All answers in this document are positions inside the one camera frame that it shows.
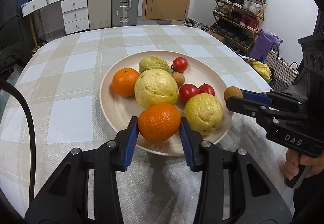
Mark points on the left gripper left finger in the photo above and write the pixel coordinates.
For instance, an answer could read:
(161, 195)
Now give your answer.
(83, 188)

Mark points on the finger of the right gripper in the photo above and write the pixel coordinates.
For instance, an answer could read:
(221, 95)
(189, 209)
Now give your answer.
(257, 107)
(272, 99)

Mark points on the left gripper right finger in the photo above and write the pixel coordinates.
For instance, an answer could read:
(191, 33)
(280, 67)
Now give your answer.
(233, 188)

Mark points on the large brown longan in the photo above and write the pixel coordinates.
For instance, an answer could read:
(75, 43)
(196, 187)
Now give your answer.
(232, 91)

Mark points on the smooth yellow passion fruit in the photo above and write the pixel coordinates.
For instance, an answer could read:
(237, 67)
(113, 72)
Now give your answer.
(204, 113)

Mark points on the red tomato with stem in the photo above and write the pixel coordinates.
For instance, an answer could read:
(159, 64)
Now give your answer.
(179, 64)

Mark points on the orange mandarin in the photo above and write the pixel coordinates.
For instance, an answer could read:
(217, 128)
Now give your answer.
(159, 122)
(124, 80)

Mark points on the wrinkled greenish passion fruit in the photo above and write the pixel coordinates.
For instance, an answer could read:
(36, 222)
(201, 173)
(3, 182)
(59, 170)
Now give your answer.
(153, 62)

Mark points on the person's right hand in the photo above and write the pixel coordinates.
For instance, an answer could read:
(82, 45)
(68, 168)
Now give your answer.
(294, 159)

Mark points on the woven tote basket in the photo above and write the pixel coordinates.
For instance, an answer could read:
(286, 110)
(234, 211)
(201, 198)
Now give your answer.
(282, 70)

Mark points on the purple plastic bag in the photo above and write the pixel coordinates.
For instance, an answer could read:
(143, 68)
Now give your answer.
(266, 39)

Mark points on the small longan in plate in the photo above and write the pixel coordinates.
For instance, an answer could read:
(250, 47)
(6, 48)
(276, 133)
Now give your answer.
(179, 78)

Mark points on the wooden shoe rack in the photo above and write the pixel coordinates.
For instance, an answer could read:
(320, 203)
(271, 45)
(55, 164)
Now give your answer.
(239, 22)

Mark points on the cream round plate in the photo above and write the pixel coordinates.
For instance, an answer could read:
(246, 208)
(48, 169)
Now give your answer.
(119, 110)

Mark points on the yellow passion fruit in plate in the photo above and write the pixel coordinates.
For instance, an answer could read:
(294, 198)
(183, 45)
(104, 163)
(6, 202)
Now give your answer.
(155, 86)

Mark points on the black jacket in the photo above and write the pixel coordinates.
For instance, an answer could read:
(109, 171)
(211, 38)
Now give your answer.
(15, 54)

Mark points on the silver aluminium suitcase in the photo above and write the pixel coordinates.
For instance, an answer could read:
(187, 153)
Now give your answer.
(124, 13)

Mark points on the white drawer desk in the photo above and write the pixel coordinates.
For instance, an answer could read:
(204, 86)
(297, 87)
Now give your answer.
(74, 13)

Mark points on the beige suitcase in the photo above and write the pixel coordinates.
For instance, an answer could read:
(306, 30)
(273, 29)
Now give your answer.
(99, 14)

